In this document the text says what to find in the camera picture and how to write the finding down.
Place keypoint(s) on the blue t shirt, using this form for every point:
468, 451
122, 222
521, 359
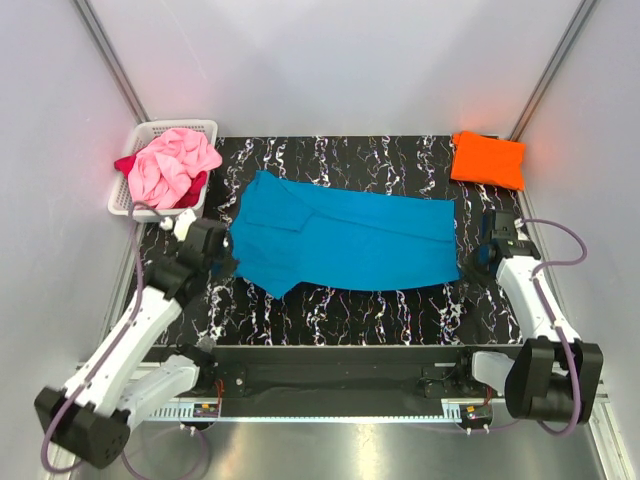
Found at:
287, 233

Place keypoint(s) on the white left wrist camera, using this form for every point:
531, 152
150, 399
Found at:
180, 222

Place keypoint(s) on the folded orange t shirt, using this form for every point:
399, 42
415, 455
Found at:
485, 160

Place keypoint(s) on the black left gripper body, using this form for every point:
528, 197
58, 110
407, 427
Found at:
223, 265

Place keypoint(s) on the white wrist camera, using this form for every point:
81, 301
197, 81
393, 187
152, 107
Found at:
520, 229
180, 222

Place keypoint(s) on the red t shirt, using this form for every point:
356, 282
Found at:
177, 190

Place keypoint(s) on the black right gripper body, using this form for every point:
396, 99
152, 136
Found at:
477, 273

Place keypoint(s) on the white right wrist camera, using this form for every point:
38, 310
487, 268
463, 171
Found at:
520, 229

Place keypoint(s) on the white plastic laundry basket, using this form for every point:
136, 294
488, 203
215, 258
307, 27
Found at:
120, 198

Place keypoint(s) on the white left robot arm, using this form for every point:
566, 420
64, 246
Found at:
93, 415

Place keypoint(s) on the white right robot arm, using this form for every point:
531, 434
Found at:
554, 378

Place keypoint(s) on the pink t shirt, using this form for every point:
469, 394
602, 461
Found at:
179, 147

